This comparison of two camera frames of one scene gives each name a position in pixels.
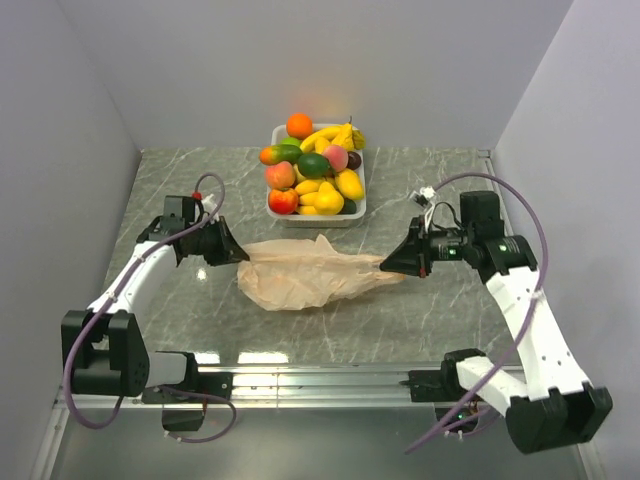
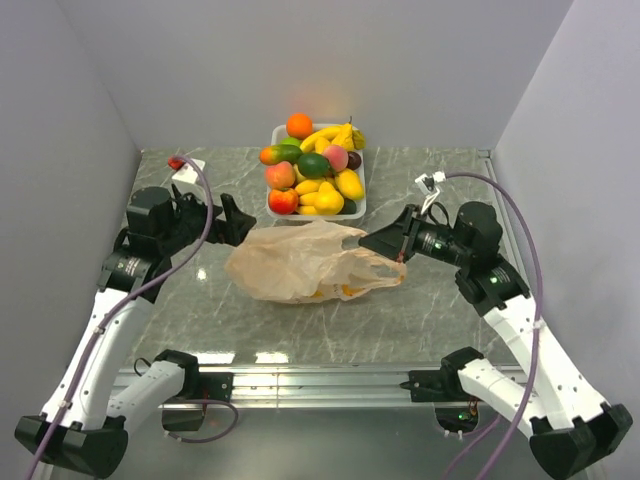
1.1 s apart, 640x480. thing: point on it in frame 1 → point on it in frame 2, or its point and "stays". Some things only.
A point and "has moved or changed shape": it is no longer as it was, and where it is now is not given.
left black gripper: [228, 250] → [236, 226]
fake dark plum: [354, 160] stays
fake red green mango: [273, 155] stays
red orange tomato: [283, 202] stays
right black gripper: [414, 255] → [391, 239]
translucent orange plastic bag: [296, 274] has moved or changed shape
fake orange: [299, 125] stays
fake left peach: [280, 175] stays
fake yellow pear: [350, 137] stays
